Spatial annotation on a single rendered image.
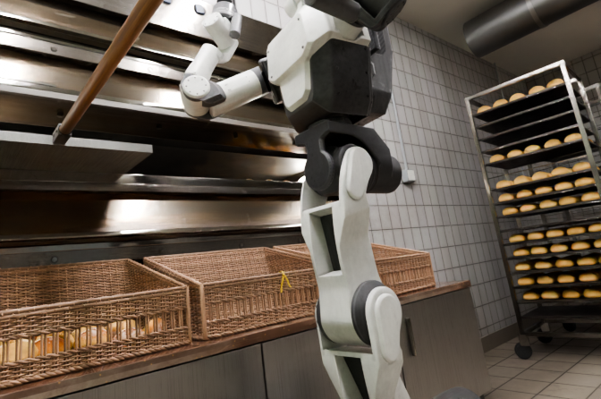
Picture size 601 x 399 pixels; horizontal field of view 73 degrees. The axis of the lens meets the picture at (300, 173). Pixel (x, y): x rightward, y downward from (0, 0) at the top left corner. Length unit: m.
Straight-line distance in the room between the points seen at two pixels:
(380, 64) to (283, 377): 0.93
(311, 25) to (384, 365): 0.79
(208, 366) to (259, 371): 0.16
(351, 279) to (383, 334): 0.13
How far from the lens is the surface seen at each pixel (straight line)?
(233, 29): 1.38
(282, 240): 2.00
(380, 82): 1.13
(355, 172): 0.97
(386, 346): 0.95
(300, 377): 1.35
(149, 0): 0.72
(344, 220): 0.92
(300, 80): 1.04
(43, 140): 1.38
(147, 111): 1.66
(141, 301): 1.15
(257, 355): 1.25
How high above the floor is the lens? 0.74
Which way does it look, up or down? 13 degrees up
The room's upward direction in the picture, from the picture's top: 8 degrees counter-clockwise
